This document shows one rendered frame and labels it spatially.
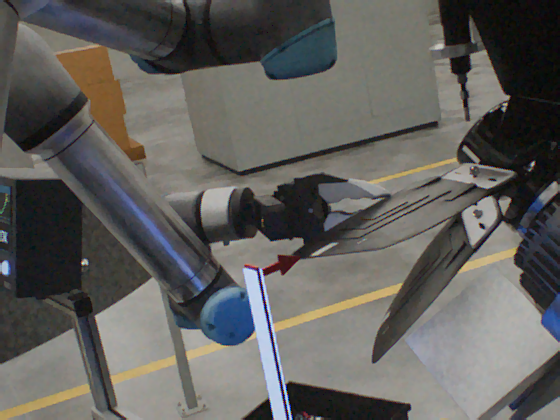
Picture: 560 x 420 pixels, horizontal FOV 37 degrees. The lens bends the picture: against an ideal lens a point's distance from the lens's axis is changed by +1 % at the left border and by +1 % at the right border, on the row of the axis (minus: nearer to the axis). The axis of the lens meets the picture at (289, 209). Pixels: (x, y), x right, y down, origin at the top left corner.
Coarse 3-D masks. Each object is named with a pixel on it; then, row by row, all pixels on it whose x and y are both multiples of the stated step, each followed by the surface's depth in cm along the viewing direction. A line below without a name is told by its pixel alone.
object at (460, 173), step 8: (456, 168) 110; (464, 168) 109; (480, 168) 108; (488, 168) 108; (496, 168) 107; (440, 176) 108; (448, 176) 108; (456, 176) 107; (464, 176) 107; (480, 176) 106; (488, 176) 105; (496, 176) 105; (504, 176) 104; (512, 176) 104; (480, 184) 103; (488, 184) 103; (496, 184) 102
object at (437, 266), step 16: (448, 224) 123; (432, 240) 128; (448, 240) 120; (464, 240) 116; (432, 256) 122; (448, 256) 118; (464, 256) 114; (416, 272) 125; (432, 272) 120; (448, 272) 116; (400, 288) 131; (416, 288) 122; (432, 288) 118; (400, 304) 125; (416, 304) 119; (400, 320) 121; (416, 320) 117; (384, 336) 123; (400, 336) 118; (384, 352) 119
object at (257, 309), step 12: (252, 276) 87; (252, 288) 88; (252, 300) 88; (252, 312) 89; (264, 324) 88; (264, 336) 89; (264, 348) 89; (264, 360) 90; (276, 384) 90; (276, 396) 90; (276, 408) 91
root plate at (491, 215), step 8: (488, 200) 116; (472, 208) 119; (480, 208) 117; (488, 208) 115; (496, 208) 113; (464, 216) 120; (472, 216) 118; (488, 216) 114; (496, 216) 112; (464, 224) 119; (472, 224) 117; (488, 224) 113; (496, 224) 112; (472, 232) 116; (480, 232) 114; (488, 232) 112; (472, 240) 115; (480, 240) 113
